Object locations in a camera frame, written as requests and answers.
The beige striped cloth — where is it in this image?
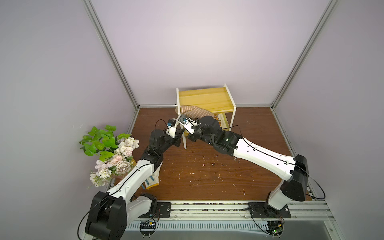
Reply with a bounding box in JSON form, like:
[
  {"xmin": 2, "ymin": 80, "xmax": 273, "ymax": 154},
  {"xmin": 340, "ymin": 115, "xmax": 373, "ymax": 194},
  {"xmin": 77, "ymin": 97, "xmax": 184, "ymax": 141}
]
[{"xmin": 175, "ymin": 105, "xmax": 215, "ymax": 120}]

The white metal yellow wood bookshelf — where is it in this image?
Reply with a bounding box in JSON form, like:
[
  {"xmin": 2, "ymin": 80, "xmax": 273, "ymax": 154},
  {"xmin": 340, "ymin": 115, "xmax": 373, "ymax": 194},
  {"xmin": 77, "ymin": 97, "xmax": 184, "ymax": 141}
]
[{"xmin": 176, "ymin": 85, "xmax": 237, "ymax": 132}]

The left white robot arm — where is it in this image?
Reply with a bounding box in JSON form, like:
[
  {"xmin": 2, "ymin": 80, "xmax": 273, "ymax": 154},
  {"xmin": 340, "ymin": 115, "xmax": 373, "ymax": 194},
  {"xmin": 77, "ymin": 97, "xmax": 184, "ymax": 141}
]
[{"xmin": 84, "ymin": 129, "xmax": 184, "ymax": 240}]

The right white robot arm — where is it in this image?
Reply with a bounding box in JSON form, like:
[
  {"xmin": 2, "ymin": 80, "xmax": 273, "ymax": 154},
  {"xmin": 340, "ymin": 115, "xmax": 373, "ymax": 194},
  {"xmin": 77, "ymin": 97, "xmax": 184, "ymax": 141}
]
[{"xmin": 178, "ymin": 115, "xmax": 309, "ymax": 210}]

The illustrated picture book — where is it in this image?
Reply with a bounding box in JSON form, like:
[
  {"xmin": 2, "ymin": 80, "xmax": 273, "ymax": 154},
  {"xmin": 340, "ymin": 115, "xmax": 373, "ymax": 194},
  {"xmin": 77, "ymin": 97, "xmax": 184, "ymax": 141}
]
[{"xmin": 218, "ymin": 113, "xmax": 230, "ymax": 128}]

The white work glove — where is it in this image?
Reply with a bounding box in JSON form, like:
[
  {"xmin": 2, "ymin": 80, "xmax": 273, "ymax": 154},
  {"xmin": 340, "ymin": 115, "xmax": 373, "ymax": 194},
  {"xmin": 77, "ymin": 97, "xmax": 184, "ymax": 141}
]
[{"xmin": 144, "ymin": 174, "xmax": 160, "ymax": 190}]

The artificial flower bouquet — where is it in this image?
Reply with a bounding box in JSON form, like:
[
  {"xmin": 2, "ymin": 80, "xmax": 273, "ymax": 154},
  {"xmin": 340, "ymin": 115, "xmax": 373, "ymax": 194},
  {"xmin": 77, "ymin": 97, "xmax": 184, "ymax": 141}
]
[{"xmin": 79, "ymin": 125, "xmax": 139, "ymax": 188}]

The left small circuit board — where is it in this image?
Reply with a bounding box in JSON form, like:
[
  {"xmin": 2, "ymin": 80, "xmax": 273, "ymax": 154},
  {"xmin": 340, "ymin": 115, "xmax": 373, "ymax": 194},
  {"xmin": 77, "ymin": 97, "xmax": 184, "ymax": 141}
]
[{"xmin": 139, "ymin": 221, "xmax": 157, "ymax": 238}]

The small circuit board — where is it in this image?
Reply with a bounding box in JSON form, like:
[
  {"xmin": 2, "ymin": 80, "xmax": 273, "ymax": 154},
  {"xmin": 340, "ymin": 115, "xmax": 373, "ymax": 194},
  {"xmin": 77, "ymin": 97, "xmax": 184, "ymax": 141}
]
[
  {"xmin": 267, "ymin": 221, "xmax": 284, "ymax": 238},
  {"xmin": 139, "ymin": 221, "xmax": 157, "ymax": 238}
]

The right small circuit board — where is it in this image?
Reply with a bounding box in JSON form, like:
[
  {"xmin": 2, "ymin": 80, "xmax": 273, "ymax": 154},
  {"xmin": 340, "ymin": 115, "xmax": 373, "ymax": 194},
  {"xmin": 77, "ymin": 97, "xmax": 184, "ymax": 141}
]
[{"xmin": 267, "ymin": 221, "xmax": 284, "ymax": 238}]

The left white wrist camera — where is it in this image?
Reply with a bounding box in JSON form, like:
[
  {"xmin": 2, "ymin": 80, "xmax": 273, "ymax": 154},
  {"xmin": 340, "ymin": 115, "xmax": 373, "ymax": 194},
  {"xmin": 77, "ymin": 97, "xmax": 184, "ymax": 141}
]
[{"xmin": 166, "ymin": 119, "xmax": 178, "ymax": 138}]

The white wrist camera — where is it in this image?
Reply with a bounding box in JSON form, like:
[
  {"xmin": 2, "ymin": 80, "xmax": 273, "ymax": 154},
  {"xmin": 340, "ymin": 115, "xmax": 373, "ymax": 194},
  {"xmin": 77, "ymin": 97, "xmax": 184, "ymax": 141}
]
[
  {"xmin": 166, "ymin": 119, "xmax": 178, "ymax": 138},
  {"xmin": 177, "ymin": 115, "xmax": 199, "ymax": 134}
]

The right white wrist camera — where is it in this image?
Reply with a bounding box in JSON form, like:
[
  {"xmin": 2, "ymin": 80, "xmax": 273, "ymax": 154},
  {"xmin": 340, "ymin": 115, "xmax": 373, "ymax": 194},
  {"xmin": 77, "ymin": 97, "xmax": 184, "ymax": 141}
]
[{"xmin": 177, "ymin": 115, "xmax": 199, "ymax": 134}]

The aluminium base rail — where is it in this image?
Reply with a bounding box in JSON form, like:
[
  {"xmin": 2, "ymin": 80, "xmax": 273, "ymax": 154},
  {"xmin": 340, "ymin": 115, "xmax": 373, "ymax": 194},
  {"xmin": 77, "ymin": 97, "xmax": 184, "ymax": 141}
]
[{"xmin": 127, "ymin": 201, "xmax": 336, "ymax": 233}]

